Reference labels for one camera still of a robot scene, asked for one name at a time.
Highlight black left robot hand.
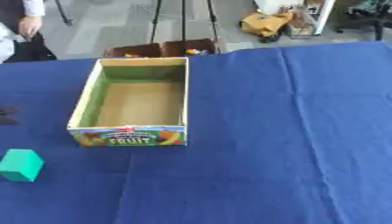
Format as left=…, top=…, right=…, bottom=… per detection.
left=0, top=104, right=22, bottom=126

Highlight tan cardboard box green inside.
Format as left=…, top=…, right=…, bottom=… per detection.
left=66, top=56, right=192, bottom=148

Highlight brown cardboard box with toys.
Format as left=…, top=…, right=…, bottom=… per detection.
left=102, top=38, right=222, bottom=59

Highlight teal green block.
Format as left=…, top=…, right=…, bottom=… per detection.
left=0, top=149, right=46, bottom=183

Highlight person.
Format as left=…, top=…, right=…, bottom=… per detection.
left=0, top=0, right=59, bottom=64

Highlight black tripod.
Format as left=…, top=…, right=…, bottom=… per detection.
left=148, top=0, right=222, bottom=45

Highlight yellow bag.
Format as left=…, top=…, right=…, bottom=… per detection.
left=239, top=11, right=296, bottom=38

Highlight black office chair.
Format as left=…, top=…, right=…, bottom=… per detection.
left=333, top=0, right=392, bottom=41

